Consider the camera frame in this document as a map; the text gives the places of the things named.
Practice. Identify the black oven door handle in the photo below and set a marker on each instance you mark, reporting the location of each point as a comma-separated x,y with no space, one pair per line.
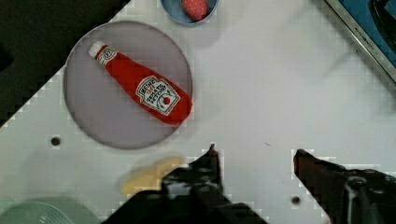
384,22

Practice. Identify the red plush strawberry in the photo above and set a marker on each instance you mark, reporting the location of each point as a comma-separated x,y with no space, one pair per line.
195,9

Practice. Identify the yellow plush banana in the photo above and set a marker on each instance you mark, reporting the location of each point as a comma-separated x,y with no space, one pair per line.
151,177

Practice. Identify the red plush ketchup bottle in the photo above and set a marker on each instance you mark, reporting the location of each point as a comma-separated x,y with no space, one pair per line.
156,94

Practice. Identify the blue bowl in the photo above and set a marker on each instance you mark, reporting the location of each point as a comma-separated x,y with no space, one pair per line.
174,9

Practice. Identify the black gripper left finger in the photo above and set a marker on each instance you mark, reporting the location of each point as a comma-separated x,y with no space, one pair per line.
199,179

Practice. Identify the grey round plate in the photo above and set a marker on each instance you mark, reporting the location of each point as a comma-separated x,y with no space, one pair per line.
96,101

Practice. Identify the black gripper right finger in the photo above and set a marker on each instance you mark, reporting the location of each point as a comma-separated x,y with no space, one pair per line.
348,196

